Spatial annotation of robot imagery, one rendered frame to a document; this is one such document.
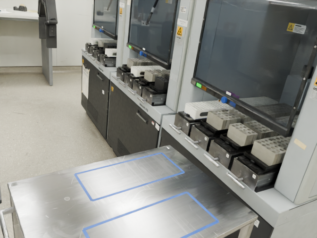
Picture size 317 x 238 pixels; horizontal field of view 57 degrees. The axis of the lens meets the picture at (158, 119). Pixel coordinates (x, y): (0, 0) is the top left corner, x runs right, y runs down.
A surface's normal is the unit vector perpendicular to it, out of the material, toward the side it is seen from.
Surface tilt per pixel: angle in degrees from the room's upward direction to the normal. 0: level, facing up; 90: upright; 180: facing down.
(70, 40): 90
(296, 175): 90
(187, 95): 90
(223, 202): 0
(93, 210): 0
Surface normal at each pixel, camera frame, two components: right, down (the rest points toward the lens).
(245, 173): -0.87, 0.10
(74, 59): 0.48, 0.41
